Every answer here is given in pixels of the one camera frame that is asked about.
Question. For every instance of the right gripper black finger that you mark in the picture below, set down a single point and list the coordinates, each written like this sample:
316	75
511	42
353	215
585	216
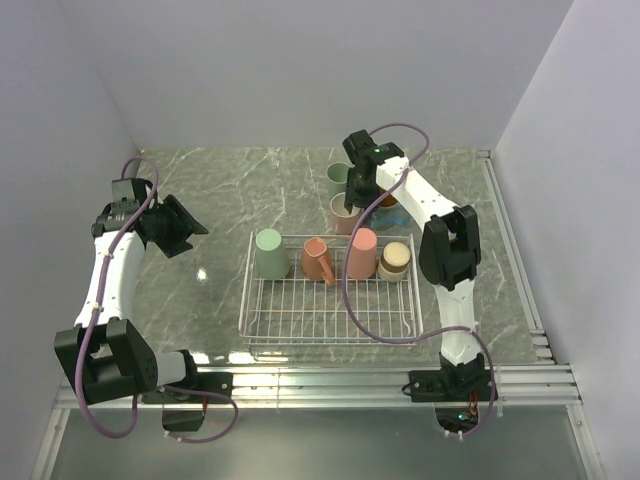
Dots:
366	200
348	203

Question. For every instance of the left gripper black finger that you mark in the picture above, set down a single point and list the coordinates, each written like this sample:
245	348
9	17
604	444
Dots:
193	226
178	249

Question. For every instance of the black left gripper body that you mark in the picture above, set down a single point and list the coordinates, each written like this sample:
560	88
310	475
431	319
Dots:
170	229

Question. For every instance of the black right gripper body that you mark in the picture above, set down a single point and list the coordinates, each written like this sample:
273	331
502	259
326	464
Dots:
357	187

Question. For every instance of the pink mug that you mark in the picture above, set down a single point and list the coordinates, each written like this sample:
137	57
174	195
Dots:
343	220

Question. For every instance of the blue mug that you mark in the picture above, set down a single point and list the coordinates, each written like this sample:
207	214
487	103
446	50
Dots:
388	214

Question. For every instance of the tall pink plastic cup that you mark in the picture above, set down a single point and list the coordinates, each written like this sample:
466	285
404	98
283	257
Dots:
362	261

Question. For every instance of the orange floral mug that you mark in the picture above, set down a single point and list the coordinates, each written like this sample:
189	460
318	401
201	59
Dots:
316	261

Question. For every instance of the tall green plastic cup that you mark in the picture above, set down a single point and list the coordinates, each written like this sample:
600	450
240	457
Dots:
271	256

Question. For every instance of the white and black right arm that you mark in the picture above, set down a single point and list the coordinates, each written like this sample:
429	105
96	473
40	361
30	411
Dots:
449	255

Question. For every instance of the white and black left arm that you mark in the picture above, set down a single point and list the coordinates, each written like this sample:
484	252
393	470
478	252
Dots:
104	356

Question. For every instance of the short green plastic cup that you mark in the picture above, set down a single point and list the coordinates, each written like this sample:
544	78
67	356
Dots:
337	176

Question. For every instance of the cream and brown ceramic cup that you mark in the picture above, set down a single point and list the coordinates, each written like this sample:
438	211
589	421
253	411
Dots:
394	262

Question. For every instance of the white wire dish rack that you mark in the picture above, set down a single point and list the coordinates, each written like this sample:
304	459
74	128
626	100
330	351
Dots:
298	311

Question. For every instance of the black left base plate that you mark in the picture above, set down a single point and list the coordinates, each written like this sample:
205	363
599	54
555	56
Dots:
184	405

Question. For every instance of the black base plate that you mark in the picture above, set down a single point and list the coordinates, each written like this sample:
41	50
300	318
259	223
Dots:
184	405
456	396

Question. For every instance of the aluminium mounting rail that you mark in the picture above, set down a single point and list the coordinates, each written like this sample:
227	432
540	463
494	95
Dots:
343	386

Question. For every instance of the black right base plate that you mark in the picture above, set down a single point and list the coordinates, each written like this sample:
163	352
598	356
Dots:
456	396

